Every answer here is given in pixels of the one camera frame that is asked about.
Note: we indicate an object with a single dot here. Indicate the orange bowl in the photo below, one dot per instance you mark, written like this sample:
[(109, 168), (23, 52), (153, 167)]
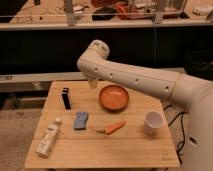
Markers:
[(113, 97)]

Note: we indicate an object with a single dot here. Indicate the orange carrot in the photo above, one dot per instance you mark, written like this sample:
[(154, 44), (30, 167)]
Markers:
[(112, 128)]

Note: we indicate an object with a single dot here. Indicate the black standing eraser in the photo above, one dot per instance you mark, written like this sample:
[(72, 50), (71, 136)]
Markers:
[(65, 97)]

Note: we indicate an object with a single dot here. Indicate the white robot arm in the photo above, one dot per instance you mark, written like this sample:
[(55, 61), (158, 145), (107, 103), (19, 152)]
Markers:
[(193, 94)]

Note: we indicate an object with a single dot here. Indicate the black object on shelf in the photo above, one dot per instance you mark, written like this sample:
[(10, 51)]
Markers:
[(104, 13)]

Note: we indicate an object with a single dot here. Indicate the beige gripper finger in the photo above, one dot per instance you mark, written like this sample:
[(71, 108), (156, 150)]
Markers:
[(93, 83)]

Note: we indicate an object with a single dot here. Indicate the white lotion bottle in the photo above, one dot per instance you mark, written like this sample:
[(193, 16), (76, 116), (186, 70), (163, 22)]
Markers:
[(49, 138)]

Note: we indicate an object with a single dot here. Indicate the white cup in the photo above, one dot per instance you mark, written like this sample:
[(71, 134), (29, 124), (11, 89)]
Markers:
[(152, 122)]

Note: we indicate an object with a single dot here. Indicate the orange tool on shelf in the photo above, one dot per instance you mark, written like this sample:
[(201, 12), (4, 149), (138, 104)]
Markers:
[(128, 11)]

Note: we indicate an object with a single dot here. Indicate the wooden table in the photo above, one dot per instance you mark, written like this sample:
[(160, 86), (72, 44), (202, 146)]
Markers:
[(128, 147)]

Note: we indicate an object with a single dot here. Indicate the blue sponge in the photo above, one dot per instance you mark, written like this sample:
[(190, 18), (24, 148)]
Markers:
[(80, 120)]

